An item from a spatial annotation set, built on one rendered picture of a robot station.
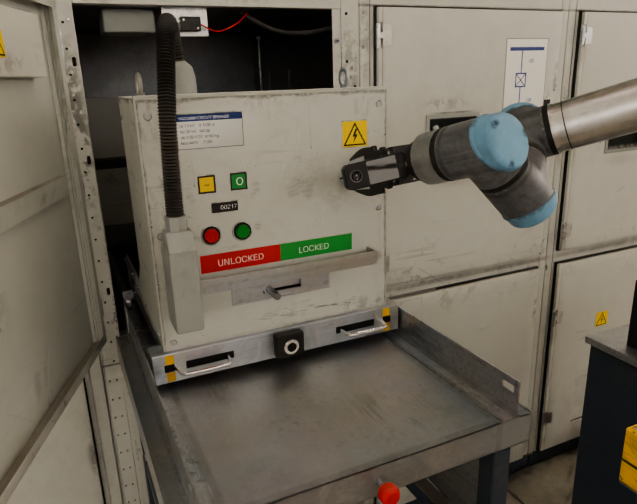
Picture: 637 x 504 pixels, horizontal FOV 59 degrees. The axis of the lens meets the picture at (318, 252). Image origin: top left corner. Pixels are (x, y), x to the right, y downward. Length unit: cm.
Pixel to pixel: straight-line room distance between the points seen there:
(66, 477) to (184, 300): 71
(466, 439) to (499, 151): 47
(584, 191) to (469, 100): 58
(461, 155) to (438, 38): 73
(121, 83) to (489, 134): 147
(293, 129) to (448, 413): 59
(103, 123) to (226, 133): 93
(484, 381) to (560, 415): 127
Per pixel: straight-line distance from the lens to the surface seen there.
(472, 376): 113
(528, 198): 97
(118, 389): 149
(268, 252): 111
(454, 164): 92
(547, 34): 185
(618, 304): 235
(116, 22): 138
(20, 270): 109
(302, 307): 118
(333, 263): 113
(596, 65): 201
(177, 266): 95
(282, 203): 110
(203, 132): 104
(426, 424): 102
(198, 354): 113
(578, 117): 105
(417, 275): 167
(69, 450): 153
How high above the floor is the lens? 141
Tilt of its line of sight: 17 degrees down
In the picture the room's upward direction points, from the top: 2 degrees counter-clockwise
